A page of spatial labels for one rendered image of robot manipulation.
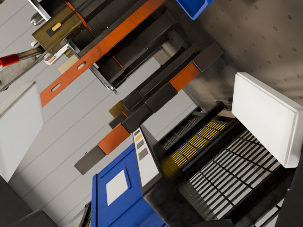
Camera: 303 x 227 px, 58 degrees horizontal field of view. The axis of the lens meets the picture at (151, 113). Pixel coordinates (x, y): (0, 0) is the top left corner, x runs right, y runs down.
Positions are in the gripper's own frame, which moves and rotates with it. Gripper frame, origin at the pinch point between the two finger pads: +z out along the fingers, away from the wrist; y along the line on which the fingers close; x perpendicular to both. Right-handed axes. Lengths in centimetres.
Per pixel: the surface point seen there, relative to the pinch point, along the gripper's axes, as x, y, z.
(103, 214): -26.6, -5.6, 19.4
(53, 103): -87, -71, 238
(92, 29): -3, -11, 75
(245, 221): -27.4, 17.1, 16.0
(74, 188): -161, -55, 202
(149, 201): -11.5, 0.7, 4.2
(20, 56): -6, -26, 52
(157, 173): -10.3, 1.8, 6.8
